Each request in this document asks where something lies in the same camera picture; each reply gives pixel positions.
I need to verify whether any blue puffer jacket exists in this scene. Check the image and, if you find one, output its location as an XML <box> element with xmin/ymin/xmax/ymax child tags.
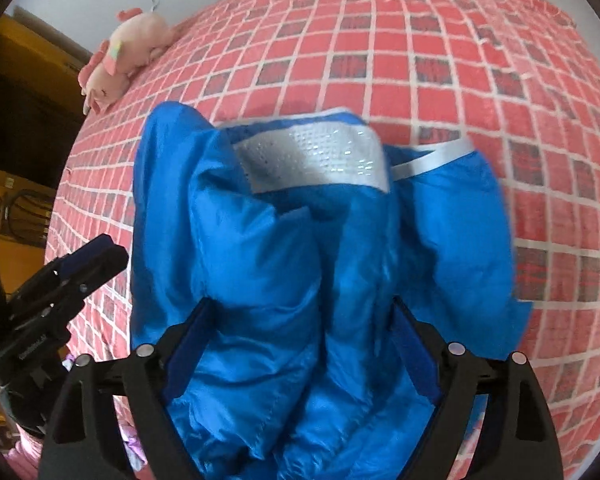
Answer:
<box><xmin>131</xmin><ymin>102</ymin><xmax>532</xmax><ymax>479</ymax></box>

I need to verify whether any pink sleeved left forearm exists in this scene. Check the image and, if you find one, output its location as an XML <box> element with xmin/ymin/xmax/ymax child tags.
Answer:
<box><xmin>3</xmin><ymin>426</ymin><xmax>42</xmax><ymax>480</ymax></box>

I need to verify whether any black gloved left hand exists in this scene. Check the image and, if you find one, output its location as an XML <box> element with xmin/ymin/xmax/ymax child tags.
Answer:
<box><xmin>0</xmin><ymin>353</ymin><xmax>68</xmax><ymax>440</ymax></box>

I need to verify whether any yellow wooden cabinet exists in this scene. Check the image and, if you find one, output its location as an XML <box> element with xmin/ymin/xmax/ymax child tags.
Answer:
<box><xmin>0</xmin><ymin>8</ymin><xmax>90</xmax><ymax>292</ymax></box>

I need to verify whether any pink plush unicorn toy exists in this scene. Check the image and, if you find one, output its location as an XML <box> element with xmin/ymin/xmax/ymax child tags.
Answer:
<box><xmin>78</xmin><ymin>0</ymin><xmax>176</xmax><ymax>115</ymax></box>

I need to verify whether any red plaid bed cover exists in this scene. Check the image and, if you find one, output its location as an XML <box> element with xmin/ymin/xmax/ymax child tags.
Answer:
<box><xmin>45</xmin><ymin>0</ymin><xmax>600</xmax><ymax>479</ymax></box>

